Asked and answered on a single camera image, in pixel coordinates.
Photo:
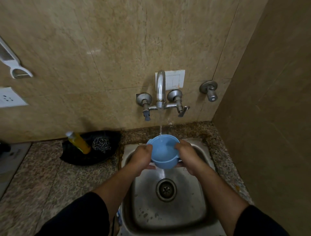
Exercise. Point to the person's right forearm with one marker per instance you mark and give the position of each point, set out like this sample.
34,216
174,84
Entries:
218,194

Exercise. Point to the black plastic tray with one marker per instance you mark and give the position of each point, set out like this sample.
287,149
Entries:
80,158

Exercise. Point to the person's right hand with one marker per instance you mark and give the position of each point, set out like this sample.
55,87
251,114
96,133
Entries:
188,155

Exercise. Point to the steel wool scrubber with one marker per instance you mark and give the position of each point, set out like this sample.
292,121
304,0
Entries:
101,144

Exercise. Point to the person's left hand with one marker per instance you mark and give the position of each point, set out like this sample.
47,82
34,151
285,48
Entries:
139,156

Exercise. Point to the person's left forearm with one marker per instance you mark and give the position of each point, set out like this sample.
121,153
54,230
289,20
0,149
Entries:
119,187

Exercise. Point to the chrome wall mixer faucet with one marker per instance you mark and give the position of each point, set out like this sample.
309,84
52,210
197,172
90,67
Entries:
160,97

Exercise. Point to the person's left thumb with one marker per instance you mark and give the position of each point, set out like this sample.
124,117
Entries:
150,148

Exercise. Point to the white wall socket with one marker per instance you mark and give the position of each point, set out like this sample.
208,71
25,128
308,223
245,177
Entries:
9,97

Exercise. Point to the stainless steel sink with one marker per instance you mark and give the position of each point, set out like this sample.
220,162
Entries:
167,194

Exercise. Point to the white switch plate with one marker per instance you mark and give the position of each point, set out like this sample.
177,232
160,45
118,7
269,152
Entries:
175,79

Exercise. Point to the stream of water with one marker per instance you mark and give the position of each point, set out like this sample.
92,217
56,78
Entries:
160,121

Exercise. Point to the person's right thumb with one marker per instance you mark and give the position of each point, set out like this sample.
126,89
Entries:
178,146

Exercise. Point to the yellow dish soap bottle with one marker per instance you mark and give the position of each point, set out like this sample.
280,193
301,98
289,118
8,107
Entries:
78,142

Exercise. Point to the blue plastic bowl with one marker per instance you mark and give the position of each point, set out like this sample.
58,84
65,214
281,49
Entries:
163,152

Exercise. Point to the chrome wall tap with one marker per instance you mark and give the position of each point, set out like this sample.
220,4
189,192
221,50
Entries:
210,91

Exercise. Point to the sink drain strainer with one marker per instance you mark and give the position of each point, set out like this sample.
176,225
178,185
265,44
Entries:
166,190

